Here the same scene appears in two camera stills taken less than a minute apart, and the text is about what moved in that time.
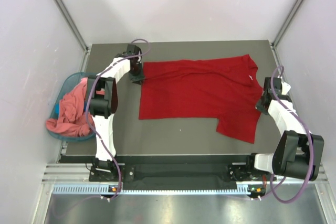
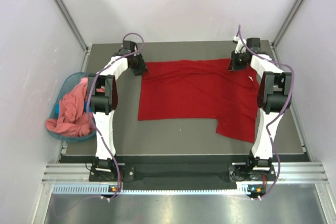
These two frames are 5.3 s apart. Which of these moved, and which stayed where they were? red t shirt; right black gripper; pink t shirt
Moved: right black gripper
Stayed: red t shirt; pink t shirt
